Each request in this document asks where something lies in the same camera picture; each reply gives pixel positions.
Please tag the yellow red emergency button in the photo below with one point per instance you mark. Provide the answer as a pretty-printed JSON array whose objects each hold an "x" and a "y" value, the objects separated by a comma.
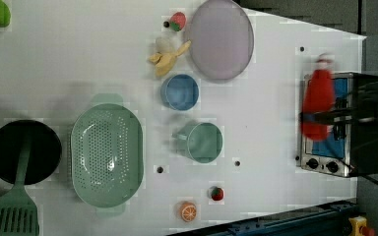
[{"x": 357, "y": 224}]

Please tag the toy strawberry near orange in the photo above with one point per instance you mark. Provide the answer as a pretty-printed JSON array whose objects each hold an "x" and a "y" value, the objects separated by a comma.
[{"x": 217, "y": 194}]

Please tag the blue cup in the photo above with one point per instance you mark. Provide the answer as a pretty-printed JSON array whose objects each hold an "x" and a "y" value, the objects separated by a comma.
[{"x": 180, "y": 92}]

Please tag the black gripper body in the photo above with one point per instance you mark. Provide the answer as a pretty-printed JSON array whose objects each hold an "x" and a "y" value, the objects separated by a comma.
[{"x": 366, "y": 108}]

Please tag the black toaster oven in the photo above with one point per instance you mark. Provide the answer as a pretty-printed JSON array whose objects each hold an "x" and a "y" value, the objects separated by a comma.
[{"x": 351, "y": 150}]

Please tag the black frying pan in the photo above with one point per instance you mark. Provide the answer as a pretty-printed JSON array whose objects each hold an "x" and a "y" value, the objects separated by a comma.
[{"x": 45, "y": 156}]

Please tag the red ketchup bottle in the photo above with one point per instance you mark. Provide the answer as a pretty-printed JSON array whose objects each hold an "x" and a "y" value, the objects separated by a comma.
[{"x": 319, "y": 97}]

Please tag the green slotted spatula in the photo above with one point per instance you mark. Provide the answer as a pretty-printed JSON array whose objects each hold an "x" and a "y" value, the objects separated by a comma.
[{"x": 18, "y": 212}]

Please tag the toy strawberry near plate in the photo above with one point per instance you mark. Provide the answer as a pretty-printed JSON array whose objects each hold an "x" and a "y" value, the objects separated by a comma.
[{"x": 177, "y": 21}]

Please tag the lilac round plate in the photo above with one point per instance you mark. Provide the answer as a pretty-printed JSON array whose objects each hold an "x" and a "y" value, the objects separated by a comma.
[{"x": 222, "y": 39}]

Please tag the toy orange half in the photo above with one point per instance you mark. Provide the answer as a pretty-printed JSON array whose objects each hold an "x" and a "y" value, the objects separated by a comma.
[{"x": 188, "y": 211}]

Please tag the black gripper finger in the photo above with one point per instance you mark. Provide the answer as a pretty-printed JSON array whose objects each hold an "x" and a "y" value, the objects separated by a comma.
[
  {"x": 330, "y": 113},
  {"x": 330, "y": 121}
]

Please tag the green plastic strainer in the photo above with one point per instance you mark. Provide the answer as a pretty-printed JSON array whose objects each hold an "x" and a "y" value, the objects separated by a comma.
[{"x": 107, "y": 160}]

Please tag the peeled toy banana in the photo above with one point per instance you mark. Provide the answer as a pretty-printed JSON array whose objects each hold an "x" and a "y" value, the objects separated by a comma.
[{"x": 166, "y": 56}]

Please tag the green mug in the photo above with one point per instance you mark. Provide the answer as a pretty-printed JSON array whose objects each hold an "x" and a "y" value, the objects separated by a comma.
[{"x": 199, "y": 141}]

